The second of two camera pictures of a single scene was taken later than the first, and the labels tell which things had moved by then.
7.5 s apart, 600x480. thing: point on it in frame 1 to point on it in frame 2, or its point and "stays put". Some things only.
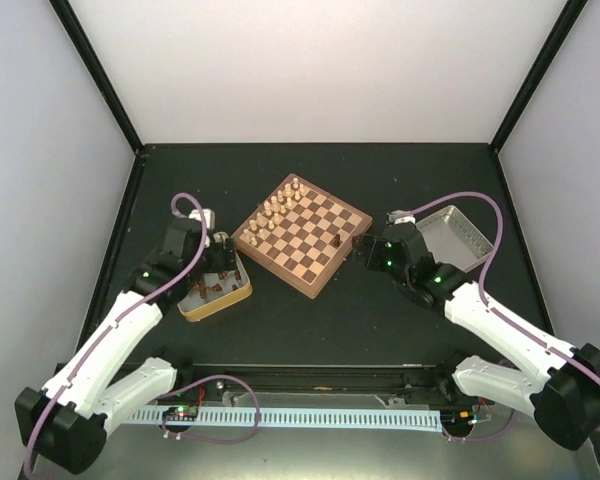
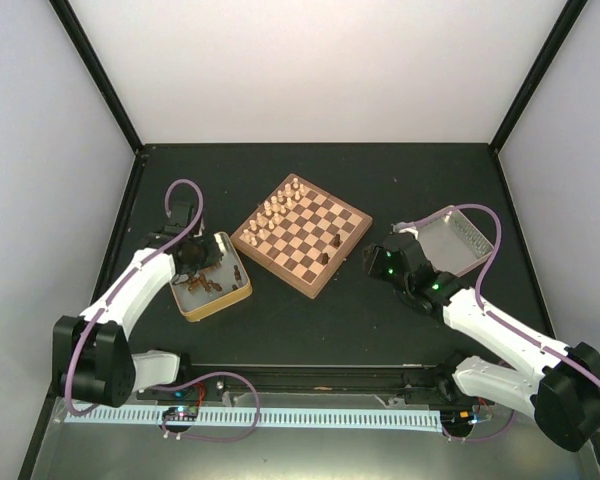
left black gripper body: x=217 y=263 to x=202 y=258
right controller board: x=457 y=417 stays put
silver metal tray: x=452 y=240 stays put
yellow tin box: x=215 y=291 stays put
